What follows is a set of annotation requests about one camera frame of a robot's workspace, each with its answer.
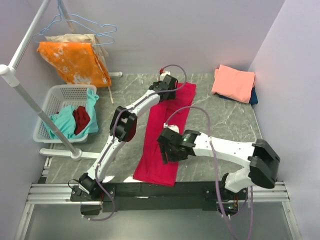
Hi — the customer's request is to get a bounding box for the magenta t-shirt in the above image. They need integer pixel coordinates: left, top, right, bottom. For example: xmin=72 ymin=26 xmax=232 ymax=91
xmin=133 ymin=82 xmax=196 ymax=187

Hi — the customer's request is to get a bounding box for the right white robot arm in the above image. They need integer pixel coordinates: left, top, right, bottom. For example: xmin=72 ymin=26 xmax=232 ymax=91
xmin=157 ymin=127 xmax=280 ymax=201

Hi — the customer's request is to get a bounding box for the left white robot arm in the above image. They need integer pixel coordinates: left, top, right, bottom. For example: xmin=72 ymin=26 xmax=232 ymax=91
xmin=78 ymin=74 xmax=178 ymax=201

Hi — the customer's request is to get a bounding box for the folded salmon t-shirt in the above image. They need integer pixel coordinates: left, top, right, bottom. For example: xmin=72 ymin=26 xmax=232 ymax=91
xmin=211 ymin=64 xmax=255 ymax=104

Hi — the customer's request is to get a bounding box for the folded navy t-shirt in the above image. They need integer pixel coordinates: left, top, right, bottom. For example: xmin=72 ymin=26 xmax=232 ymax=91
xmin=217 ymin=87 xmax=259 ymax=106

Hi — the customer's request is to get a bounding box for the orange tie-dye cloth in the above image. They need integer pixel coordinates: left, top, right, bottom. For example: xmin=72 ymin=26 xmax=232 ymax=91
xmin=37 ymin=41 xmax=112 ymax=88

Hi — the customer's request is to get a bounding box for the dark red t-shirt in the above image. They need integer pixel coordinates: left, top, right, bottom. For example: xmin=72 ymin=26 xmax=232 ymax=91
xmin=72 ymin=106 xmax=91 ymax=135

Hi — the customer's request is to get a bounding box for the beige cloth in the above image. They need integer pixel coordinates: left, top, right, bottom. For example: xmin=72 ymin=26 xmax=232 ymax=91
xmin=45 ymin=33 xmax=109 ymax=69

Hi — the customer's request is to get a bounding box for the teal t-shirt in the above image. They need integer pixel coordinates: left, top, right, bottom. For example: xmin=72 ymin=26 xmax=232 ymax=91
xmin=49 ymin=89 xmax=100 ymax=140

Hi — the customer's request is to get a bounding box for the white plastic laundry basket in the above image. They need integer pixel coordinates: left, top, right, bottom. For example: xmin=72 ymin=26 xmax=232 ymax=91
xmin=33 ymin=84 xmax=97 ymax=144

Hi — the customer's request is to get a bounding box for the white clothes rack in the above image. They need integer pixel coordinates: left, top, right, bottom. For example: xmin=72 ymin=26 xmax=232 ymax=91
xmin=0 ymin=0 xmax=124 ymax=161

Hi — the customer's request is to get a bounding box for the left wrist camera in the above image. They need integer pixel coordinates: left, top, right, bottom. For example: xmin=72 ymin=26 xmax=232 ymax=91
xmin=158 ymin=68 xmax=171 ymax=81

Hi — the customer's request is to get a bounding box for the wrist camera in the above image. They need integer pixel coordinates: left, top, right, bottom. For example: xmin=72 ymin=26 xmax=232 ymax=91
xmin=158 ymin=68 xmax=171 ymax=81
xmin=163 ymin=123 xmax=180 ymax=133

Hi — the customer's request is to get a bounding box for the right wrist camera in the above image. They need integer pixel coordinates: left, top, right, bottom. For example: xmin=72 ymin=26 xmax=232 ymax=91
xmin=163 ymin=123 xmax=180 ymax=133

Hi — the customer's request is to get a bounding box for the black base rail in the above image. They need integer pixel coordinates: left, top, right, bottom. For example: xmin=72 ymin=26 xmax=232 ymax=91
xmin=69 ymin=180 xmax=250 ymax=216

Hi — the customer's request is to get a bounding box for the aluminium frame rail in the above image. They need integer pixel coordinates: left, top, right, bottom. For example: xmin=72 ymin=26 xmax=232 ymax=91
xmin=13 ymin=181 xmax=301 ymax=240

